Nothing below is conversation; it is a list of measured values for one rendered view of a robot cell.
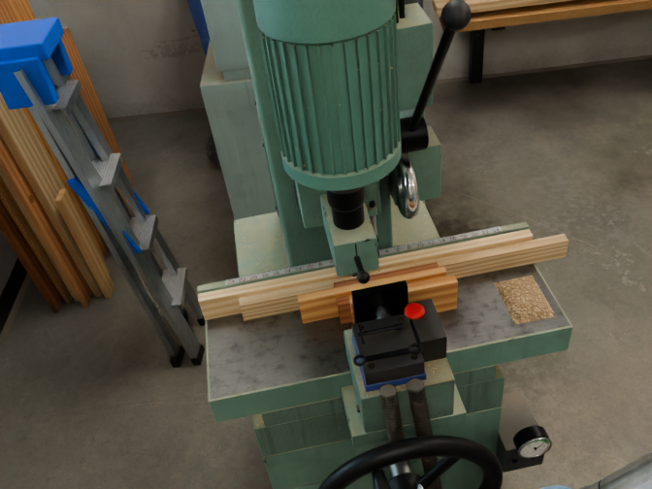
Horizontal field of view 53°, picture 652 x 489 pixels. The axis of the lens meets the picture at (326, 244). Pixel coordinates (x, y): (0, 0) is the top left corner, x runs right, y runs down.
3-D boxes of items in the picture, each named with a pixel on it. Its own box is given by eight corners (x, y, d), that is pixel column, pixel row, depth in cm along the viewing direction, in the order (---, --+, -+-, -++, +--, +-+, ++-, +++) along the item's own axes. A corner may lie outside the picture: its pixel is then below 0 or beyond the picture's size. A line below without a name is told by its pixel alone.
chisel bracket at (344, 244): (338, 284, 107) (333, 245, 102) (324, 230, 118) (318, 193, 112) (382, 276, 108) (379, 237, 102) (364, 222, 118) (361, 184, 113)
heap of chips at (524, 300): (515, 324, 108) (516, 317, 107) (493, 282, 115) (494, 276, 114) (556, 316, 108) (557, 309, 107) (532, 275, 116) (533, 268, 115)
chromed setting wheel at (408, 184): (406, 234, 119) (404, 179, 111) (390, 194, 128) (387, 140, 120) (422, 231, 119) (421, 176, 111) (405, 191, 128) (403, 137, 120)
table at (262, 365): (216, 476, 100) (208, 455, 96) (210, 328, 123) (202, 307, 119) (597, 396, 103) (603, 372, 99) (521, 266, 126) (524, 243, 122)
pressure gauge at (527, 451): (516, 467, 120) (520, 443, 115) (508, 448, 123) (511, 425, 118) (549, 460, 121) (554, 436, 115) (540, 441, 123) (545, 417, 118)
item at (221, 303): (205, 320, 116) (198, 301, 113) (204, 312, 118) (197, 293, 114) (531, 255, 119) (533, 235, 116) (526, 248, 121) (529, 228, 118)
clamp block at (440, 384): (362, 435, 99) (357, 400, 93) (344, 365, 109) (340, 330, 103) (456, 414, 100) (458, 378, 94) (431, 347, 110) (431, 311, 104)
